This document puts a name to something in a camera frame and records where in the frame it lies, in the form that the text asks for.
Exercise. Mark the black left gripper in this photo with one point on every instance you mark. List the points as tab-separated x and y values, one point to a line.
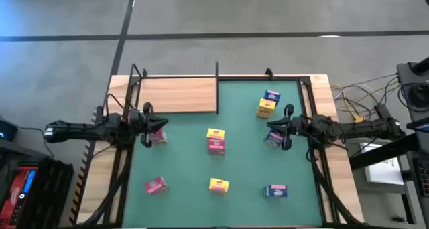
137	122

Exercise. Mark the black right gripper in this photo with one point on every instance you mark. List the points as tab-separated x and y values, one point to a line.
300	126

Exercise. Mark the pink Raisin Bran cereal box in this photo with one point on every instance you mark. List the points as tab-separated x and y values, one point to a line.
155	185
216	147
159	137

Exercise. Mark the blue Frosted Flakes cereal box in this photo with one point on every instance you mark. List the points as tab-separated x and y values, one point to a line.
275	191
272	95
274	140

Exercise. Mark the yellow Corn Pops cereal box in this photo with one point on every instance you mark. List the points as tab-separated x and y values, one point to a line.
216	134
266	108
218	185

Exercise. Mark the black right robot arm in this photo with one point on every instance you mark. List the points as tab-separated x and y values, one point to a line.
362	128

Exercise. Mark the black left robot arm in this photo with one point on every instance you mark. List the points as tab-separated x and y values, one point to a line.
80	130

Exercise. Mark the wooden shelf board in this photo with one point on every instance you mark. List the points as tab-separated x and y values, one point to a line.
177	95

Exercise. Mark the small black clamp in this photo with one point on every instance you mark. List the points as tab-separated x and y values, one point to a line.
269	73
144	72

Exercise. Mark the black support beam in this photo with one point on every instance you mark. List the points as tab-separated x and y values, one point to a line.
382	152

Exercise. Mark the striped hazard tape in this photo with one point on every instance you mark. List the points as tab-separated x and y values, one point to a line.
77	195

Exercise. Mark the white paper sheet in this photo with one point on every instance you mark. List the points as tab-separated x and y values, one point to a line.
382	173

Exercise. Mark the black ribbed case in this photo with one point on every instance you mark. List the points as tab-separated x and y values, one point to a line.
50	192

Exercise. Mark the black device with blue light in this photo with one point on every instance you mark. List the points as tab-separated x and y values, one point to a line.
6	130

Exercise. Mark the red black electronic device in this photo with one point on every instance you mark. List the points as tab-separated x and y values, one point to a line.
13	195

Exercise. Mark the black metal shelf frame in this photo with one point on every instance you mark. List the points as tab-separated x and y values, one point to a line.
216	88

